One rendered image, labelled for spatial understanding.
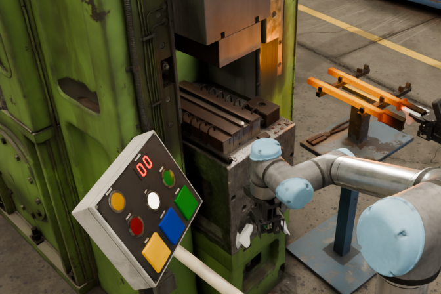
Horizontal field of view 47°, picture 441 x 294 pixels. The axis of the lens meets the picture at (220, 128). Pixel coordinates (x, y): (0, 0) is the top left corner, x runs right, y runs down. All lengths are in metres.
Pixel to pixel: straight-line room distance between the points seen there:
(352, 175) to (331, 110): 2.68
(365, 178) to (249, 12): 0.76
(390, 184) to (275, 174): 0.28
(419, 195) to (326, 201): 2.15
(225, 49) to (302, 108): 2.24
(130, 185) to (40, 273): 1.53
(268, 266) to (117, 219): 1.27
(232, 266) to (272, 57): 0.86
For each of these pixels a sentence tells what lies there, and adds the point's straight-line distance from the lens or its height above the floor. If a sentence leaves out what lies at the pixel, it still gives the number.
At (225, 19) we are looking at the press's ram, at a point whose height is 1.42.
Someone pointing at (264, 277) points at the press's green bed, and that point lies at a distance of 2.43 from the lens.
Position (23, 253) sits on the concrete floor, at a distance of 2.97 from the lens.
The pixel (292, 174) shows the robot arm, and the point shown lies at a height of 1.27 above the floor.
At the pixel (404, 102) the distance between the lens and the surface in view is 2.05.
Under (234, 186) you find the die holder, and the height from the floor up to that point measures 0.82.
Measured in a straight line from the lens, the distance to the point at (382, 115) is 1.96.
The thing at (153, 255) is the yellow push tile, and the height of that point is 1.02.
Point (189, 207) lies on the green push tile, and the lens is 1.52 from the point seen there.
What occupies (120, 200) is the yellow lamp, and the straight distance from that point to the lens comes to 1.33.
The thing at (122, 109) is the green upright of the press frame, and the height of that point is 1.19.
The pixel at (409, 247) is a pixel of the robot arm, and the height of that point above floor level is 1.43.
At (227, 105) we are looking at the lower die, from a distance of 1.97.
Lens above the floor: 2.03
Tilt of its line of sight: 34 degrees down
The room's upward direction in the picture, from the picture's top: 3 degrees counter-clockwise
